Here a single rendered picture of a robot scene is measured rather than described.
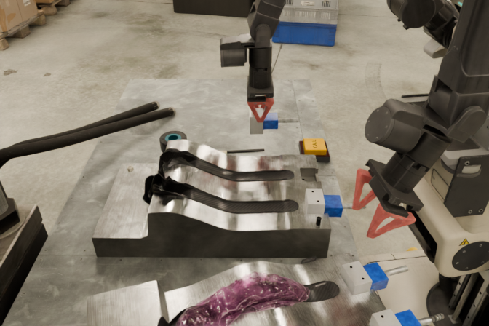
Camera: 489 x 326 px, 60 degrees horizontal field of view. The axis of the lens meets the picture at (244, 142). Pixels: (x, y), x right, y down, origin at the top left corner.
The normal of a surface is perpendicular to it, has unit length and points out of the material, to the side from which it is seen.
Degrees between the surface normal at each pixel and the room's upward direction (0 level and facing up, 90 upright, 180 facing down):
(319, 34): 91
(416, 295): 0
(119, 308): 0
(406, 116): 90
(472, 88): 90
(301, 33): 91
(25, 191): 0
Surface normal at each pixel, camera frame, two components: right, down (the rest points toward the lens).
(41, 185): 0.00, -0.83
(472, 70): 0.08, 0.36
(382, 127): -0.89, -0.29
